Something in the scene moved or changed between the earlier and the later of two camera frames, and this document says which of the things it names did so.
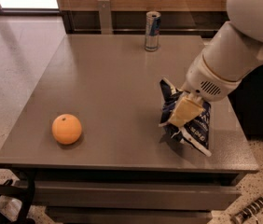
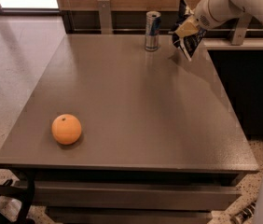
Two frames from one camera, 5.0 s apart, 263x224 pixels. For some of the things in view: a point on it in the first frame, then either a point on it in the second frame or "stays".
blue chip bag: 197,132 → 187,44
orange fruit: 66,129 stays
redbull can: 153,21 stays
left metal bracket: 105,21 stays
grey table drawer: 136,195 stays
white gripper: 206,78 → 203,12
